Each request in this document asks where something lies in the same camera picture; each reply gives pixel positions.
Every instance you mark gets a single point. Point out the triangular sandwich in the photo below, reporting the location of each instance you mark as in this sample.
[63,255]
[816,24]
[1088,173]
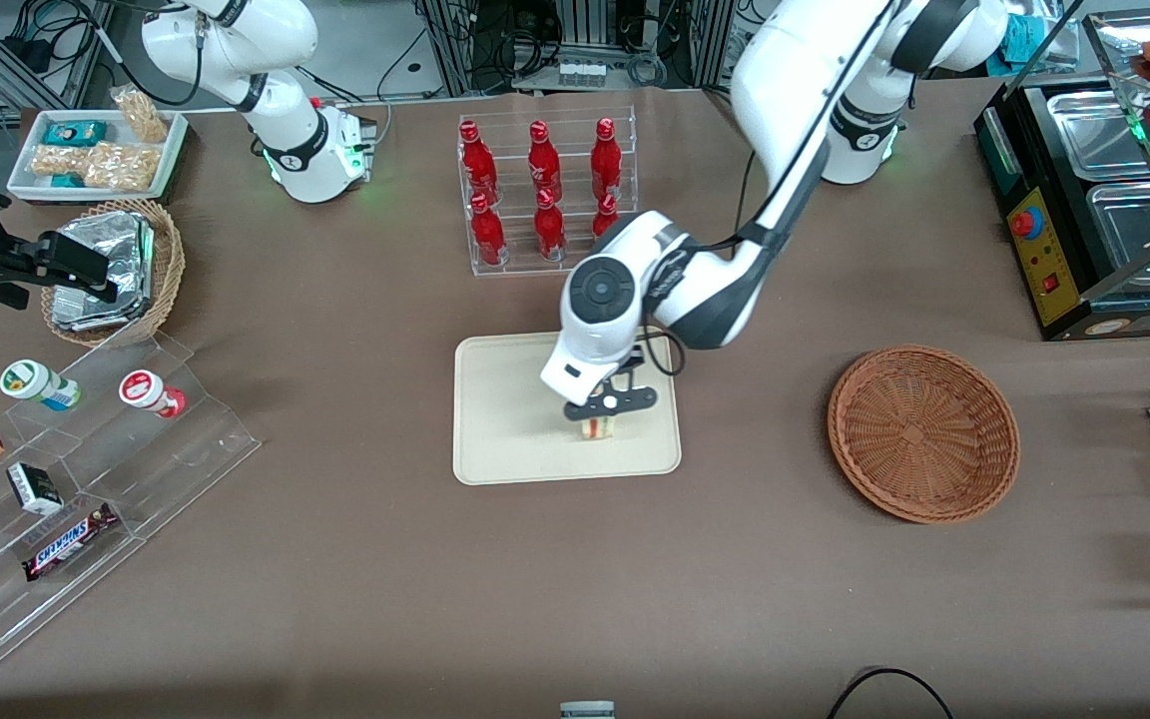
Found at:
[600,429]

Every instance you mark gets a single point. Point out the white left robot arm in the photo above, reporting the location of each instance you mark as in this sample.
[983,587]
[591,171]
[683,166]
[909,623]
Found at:
[795,110]

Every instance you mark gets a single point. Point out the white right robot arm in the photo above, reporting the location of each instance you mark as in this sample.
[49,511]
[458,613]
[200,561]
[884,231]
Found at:
[286,100]

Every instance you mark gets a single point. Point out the tan wicker basket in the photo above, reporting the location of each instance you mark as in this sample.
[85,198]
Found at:
[168,270]

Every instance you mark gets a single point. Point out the white rectangular snack tray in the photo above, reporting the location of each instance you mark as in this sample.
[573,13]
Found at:
[26,180]

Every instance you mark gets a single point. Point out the beige rectangular tray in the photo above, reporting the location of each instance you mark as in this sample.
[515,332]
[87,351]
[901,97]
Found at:
[505,419]

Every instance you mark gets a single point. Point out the round brown wicker basket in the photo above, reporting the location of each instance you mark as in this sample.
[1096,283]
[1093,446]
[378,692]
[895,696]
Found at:
[919,434]

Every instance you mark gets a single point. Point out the silver foil wrapped pack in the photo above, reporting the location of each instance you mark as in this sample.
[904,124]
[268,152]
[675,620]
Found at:
[121,250]
[101,312]

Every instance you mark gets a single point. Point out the small teal snack pack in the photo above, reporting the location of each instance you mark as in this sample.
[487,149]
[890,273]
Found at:
[66,181]

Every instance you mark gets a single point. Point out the clear bag of nuts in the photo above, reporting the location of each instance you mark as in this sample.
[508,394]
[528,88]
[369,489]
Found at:
[121,167]
[141,115]
[56,160]

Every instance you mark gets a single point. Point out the red lid yogurt cup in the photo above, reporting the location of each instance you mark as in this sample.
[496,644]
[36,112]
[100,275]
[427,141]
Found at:
[146,389]

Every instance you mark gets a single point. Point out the green lid yogurt cup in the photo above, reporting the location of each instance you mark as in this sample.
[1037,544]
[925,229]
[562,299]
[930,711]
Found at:
[31,381]

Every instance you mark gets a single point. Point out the clear acrylic bottle rack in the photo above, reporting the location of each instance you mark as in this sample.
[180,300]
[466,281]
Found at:
[515,268]

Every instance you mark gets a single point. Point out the red cola bottle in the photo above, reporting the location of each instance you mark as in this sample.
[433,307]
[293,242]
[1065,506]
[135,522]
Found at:
[487,238]
[544,165]
[549,232]
[606,162]
[478,165]
[603,215]

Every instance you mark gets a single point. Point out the clear acrylic tiered stand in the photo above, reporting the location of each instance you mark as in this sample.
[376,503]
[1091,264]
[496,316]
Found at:
[176,459]

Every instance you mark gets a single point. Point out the small black white box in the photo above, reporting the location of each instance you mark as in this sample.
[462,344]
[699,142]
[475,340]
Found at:
[34,487]

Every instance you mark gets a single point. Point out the snickers chocolate bar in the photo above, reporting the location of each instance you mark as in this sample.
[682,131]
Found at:
[71,541]

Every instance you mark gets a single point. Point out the grey device edge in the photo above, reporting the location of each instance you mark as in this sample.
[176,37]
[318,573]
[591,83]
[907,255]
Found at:
[587,710]

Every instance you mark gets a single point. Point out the white power strip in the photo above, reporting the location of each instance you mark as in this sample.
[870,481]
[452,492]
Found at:
[580,73]

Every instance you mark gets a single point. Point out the red warmer knob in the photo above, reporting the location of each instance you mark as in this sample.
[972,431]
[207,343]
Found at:
[1026,222]

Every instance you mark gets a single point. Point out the black food warmer appliance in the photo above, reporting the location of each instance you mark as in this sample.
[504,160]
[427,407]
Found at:
[1009,170]

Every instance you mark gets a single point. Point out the steel warmer pan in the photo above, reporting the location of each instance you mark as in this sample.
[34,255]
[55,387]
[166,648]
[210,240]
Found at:
[1134,232]
[1099,130]

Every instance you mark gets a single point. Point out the aluminium frame rack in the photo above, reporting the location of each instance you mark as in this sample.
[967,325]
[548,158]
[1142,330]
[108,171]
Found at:
[575,25]

